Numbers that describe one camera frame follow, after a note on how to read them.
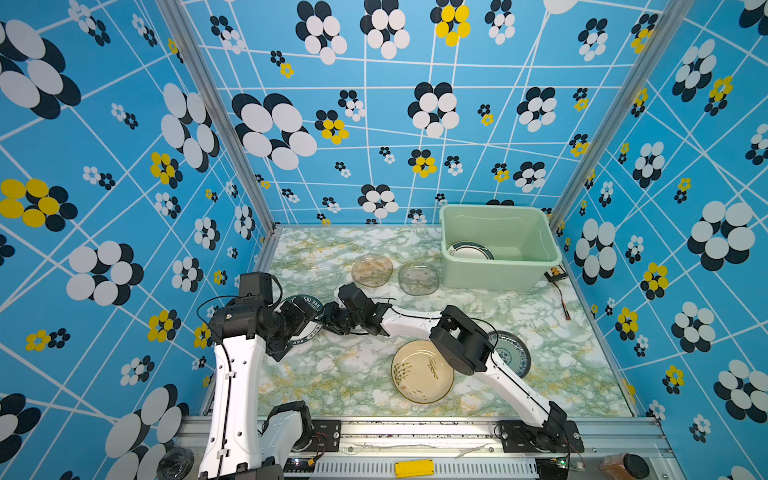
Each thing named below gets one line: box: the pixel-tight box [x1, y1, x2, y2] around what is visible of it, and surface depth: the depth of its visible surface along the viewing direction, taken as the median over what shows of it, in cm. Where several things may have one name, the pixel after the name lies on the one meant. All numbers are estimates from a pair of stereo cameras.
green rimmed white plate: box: [448, 241, 495, 260], surface depth 110 cm
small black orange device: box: [544, 264, 568, 282], surface depth 106 cm
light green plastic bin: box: [440, 204, 563, 291], surface depth 105 cm
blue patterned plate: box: [488, 330, 531, 379], surface depth 88 cm
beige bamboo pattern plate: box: [391, 339, 455, 405], surface depth 83 cm
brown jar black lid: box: [599, 453, 650, 480], surface depth 64 cm
